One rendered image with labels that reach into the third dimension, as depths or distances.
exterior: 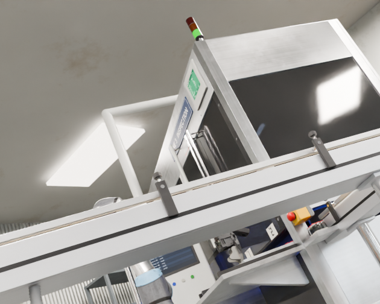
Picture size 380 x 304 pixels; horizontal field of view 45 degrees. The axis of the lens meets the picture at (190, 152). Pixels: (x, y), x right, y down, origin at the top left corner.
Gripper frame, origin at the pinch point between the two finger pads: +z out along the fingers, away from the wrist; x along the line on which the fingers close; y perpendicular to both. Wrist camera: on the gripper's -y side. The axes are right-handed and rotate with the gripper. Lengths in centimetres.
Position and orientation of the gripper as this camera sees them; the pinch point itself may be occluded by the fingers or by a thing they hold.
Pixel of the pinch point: (242, 262)
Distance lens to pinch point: 212.3
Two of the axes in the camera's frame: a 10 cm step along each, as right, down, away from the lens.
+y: -9.0, 2.3, -3.7
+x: 2.1, -5.2, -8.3
